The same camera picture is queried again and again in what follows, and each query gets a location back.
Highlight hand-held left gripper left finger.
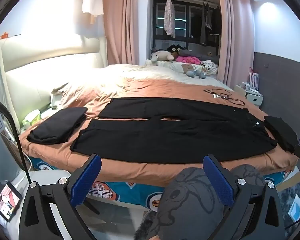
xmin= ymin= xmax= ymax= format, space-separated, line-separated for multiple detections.
xmin=19 ymin=154 xmax=102 ymax=240

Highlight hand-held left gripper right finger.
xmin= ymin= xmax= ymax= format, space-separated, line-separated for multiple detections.
xmin=202 ymin=154 xmax=285 ymax=240

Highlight black pants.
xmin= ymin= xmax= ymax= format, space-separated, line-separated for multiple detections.
xmin=70 ymin=97 xmax=278 ymax=162
xmin=27 ymin=107 xmax=88 ymax=145

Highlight folded black pants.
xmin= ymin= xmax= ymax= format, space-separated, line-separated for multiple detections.
xmin=27 ymin=107 xmax=88 ymax=145

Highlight pile of black clothes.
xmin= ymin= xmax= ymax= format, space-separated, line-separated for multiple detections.
xmin=263 ymin=116 xmax=299 ymax=153

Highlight grey printed cap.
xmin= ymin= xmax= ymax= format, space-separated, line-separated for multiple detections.
xmin=135 ymin=164 xmax=268 ymax=240

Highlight grey rug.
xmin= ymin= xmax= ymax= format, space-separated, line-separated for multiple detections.
xmin=277 ymin=180 xmax=300 ymax=230

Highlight teal patterned bed sheet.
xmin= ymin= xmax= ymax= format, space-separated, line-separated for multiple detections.
xmin=30 ymin=155 xmax=293 ymax=213

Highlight white nightstand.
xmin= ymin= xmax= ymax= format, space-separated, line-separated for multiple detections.
xmin=234 ymin=82 xmax=264 ymax=105

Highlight green tissue box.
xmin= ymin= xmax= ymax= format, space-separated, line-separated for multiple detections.
xmin=21 ymin=110 xmax=42 ymax=128

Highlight black tablet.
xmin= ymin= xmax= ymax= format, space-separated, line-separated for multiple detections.
xmin=0 ymin=181 xmax=23 ymax=222

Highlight striped gift bag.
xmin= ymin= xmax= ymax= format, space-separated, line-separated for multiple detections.
xmin=249 ymin=67 xmax=259 ymax=88

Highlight orange blanket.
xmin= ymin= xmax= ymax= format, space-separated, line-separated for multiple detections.
xmin=19 ymin=79 xmax=299 ymax=188

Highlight cream padded headboard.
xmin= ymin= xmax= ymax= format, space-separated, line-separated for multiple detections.
xmin=0 ymin=36 xmax=108 ymax=130

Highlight brown teddy bear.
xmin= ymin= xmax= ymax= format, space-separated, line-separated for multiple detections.
xmin=181 ymin=63 xmax=207 ymax=79

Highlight white patterned cloth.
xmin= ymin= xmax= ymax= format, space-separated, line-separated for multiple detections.
xmin=200 ymin=60 xmax=218 ymax=75

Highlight pink cloth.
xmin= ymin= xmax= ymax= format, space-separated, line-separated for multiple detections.
xmin=175 ymin=55 xmax=202 ymax=65

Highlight pink curtain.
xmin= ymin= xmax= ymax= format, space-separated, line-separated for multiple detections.
xmin=102 ymin=0 xmax=150 ymax=68
xmin=216 ymin=0 xmax=258 ymax=90

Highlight beige plush toy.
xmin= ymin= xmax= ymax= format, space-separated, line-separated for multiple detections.
xmin=150 ymin=50 xmax=175 ymax=66

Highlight black plush toy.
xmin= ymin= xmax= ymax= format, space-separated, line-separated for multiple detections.
xmin=166 ymin=44 xmax=188 ymax=55

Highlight dark hanging garment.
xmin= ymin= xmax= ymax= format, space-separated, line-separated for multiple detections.
xmin=199 ymin=2 xmax=213 ymax=46

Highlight floral hanging garment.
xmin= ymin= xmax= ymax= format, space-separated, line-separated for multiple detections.
xmin=164 ymin=0 xmax=175 ymax=38

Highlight white hanging garment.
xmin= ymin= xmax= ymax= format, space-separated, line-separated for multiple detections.
xmin=82 ymin=0 xmax=104 ymax=25

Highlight black cable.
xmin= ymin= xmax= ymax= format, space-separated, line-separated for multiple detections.
xmin=204 ymin=89 xmax=245 ymax=105

